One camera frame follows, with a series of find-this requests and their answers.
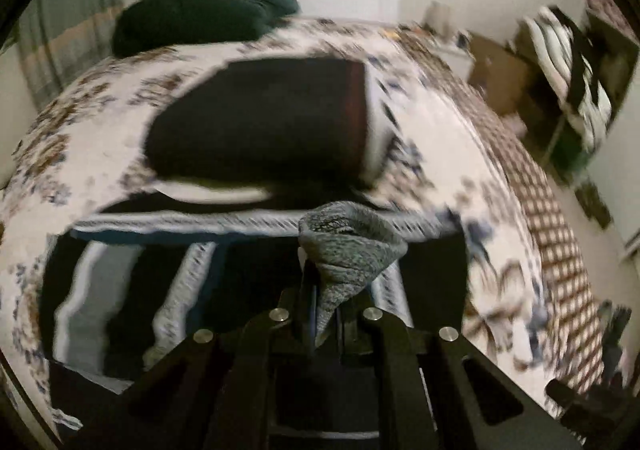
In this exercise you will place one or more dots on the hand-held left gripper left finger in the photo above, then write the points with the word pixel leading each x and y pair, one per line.
pixel 303 302

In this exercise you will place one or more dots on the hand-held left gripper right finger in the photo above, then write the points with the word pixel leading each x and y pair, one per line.
pixel 352 325

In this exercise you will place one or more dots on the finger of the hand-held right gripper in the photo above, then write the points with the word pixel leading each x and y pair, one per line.
pixel 567 395

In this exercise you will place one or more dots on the grey knit sock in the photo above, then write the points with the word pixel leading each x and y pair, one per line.
pixel 345 250

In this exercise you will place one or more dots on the black white patterned garment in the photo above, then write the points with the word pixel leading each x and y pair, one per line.
pixel 240 275

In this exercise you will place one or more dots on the clothes hanging on rack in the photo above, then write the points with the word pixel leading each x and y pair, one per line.
pixel 565 65

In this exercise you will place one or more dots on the brown checked bed sheet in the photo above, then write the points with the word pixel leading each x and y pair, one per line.
pixel 550 230

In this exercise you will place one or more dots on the folded black garment red stripe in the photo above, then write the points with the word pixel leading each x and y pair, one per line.
pixel 260 120

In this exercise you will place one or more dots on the floral printed blanket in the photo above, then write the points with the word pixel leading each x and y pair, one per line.
pixel 100 140

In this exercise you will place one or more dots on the cardboard box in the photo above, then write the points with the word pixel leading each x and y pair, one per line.
pixel 495 75

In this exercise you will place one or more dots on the dark green pillow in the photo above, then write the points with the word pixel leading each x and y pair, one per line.
pixel 200 10

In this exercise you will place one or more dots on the striped curtain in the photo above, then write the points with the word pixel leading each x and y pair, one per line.
pixel 70 30

